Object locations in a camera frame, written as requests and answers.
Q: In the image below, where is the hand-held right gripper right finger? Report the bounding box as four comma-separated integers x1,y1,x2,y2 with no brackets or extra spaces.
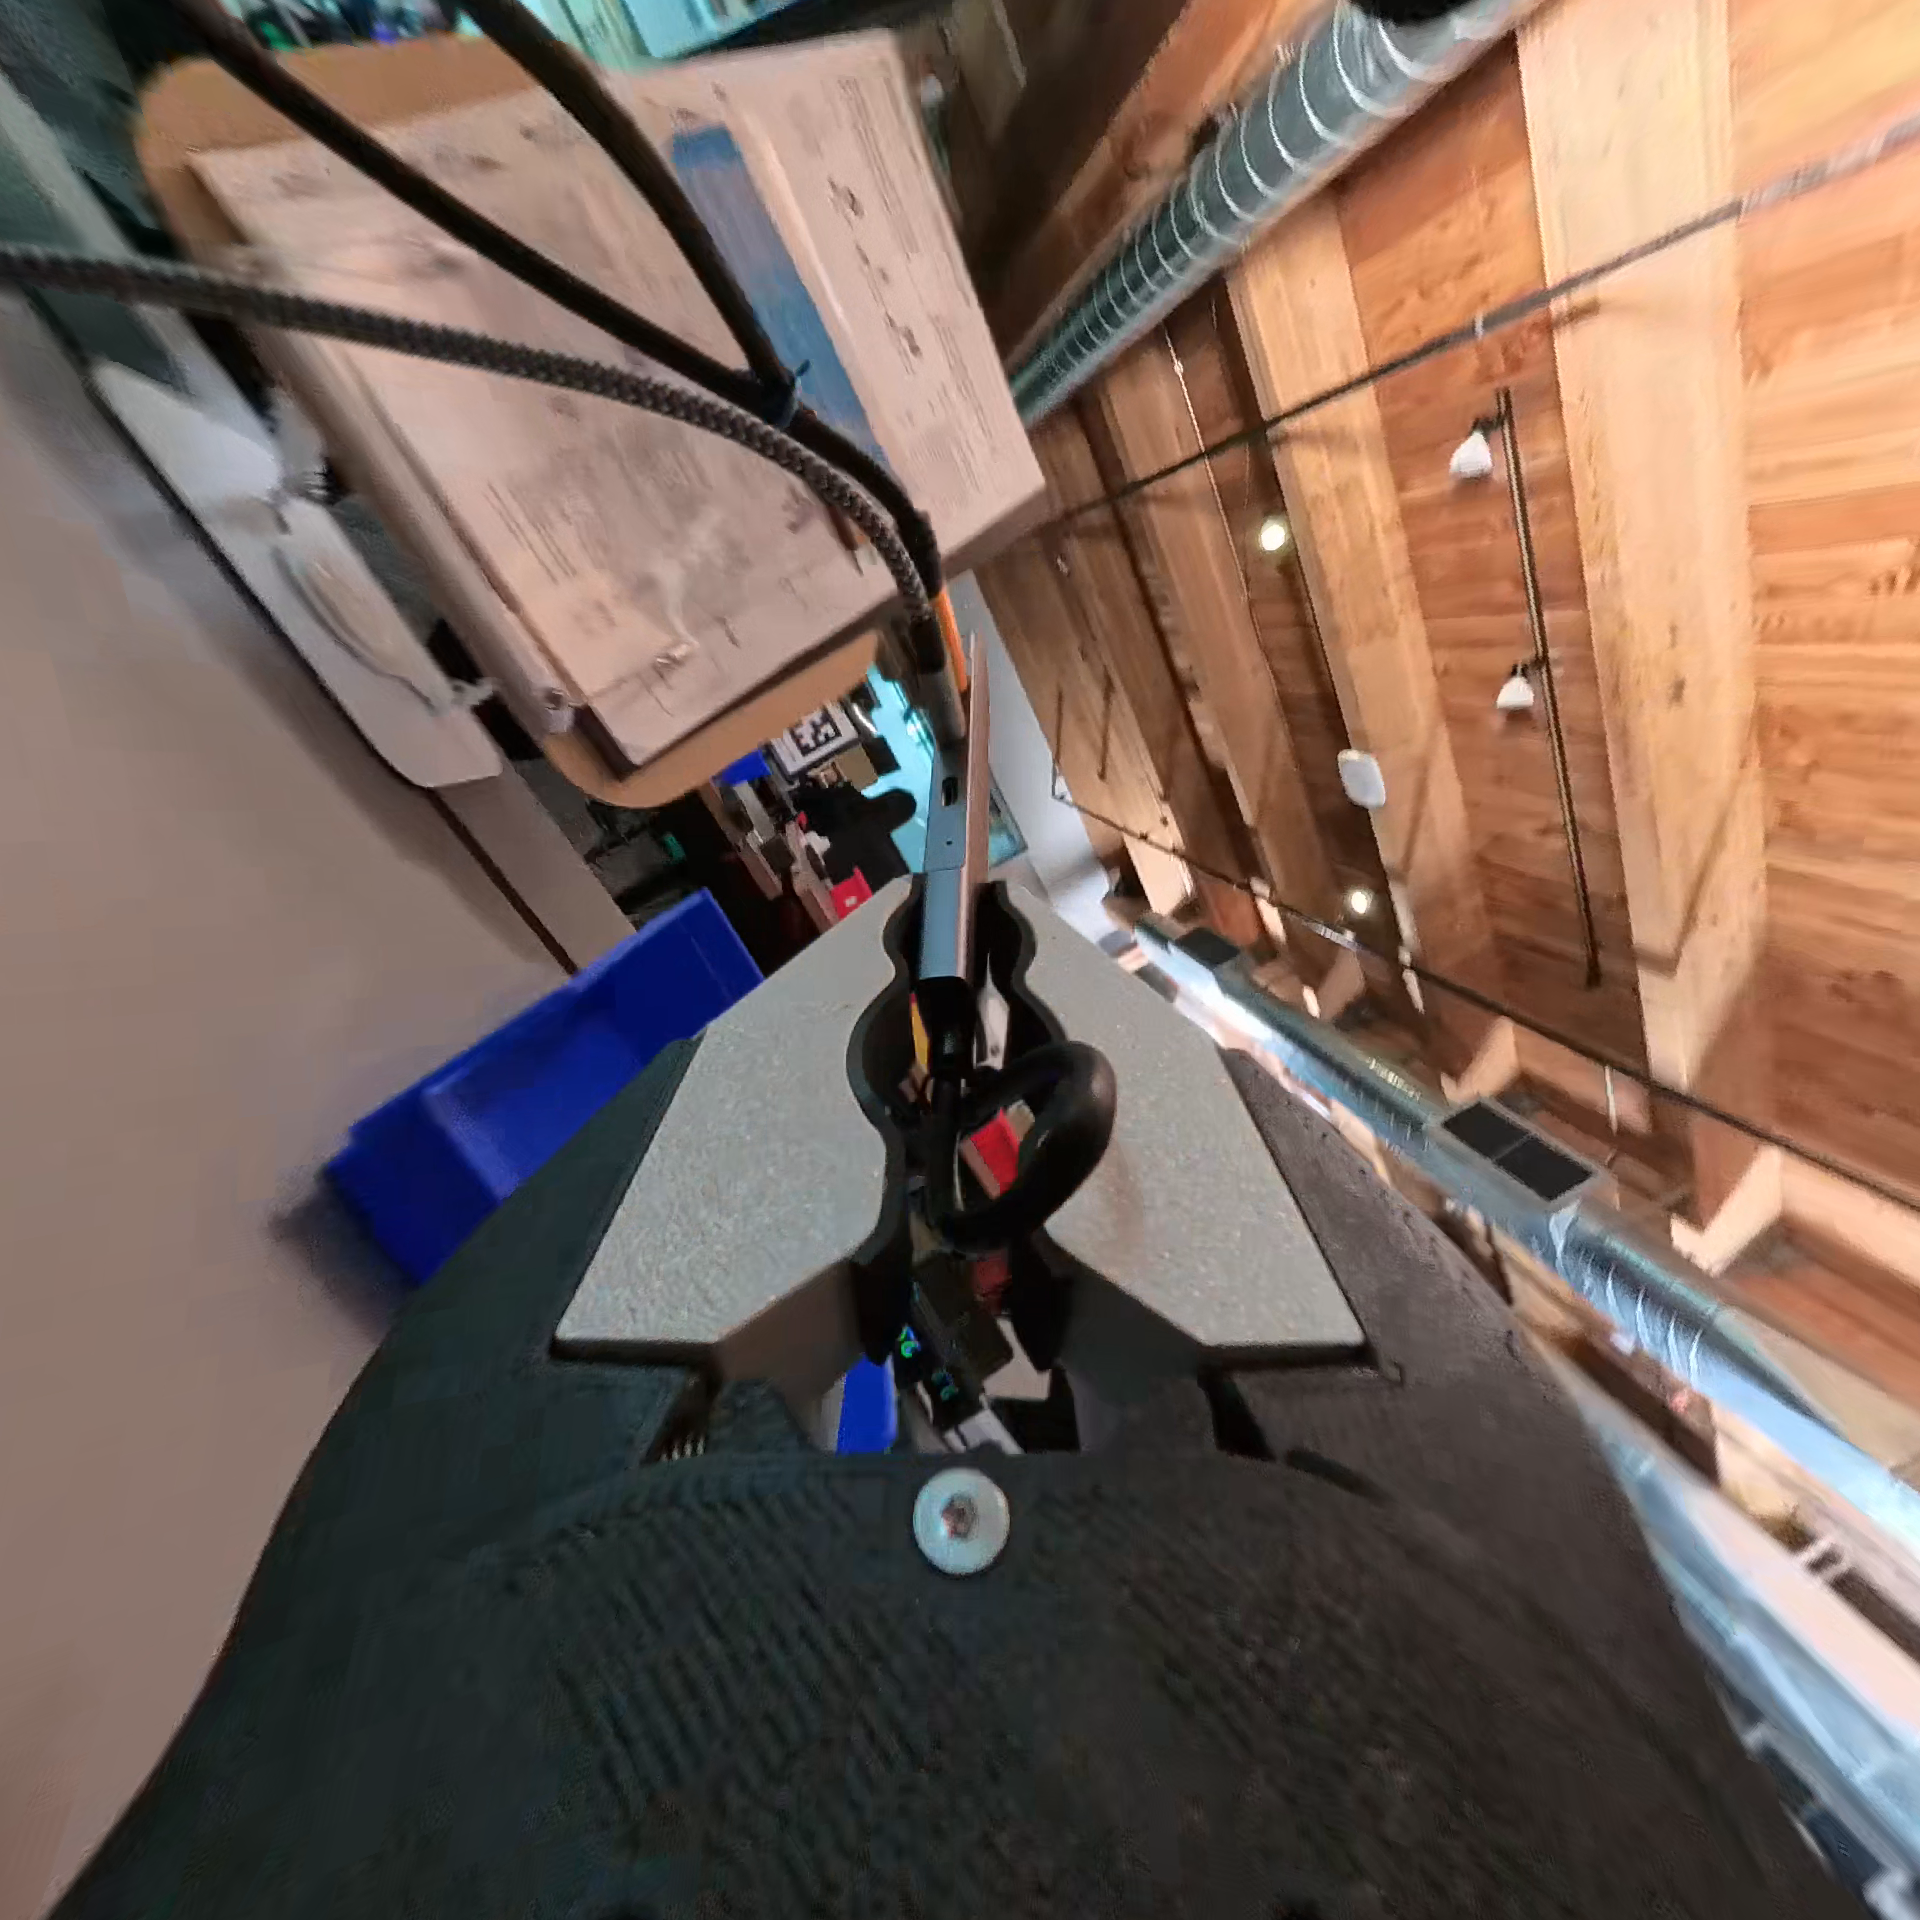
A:
989,883,1368,1373

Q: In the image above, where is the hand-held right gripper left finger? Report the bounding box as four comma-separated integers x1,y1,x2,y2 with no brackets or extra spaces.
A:
551,883,922,1412

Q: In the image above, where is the blue banner leaflet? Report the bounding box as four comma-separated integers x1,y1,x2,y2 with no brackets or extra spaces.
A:
631,60,1046,707

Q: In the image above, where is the black looped hub cable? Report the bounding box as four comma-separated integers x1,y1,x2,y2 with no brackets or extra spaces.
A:
908,976,1119,1258

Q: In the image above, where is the grey braided cable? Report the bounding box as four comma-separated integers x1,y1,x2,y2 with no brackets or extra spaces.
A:
0,0,974,750

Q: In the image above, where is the blue plastic bin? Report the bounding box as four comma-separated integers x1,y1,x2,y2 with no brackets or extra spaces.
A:
322,884,771,1289

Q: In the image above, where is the wooden document stand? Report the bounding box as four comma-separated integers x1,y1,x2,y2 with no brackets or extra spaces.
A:
90,29,1052,816

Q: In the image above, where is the grey USB hub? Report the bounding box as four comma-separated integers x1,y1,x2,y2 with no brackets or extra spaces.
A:
914,637,998,1024

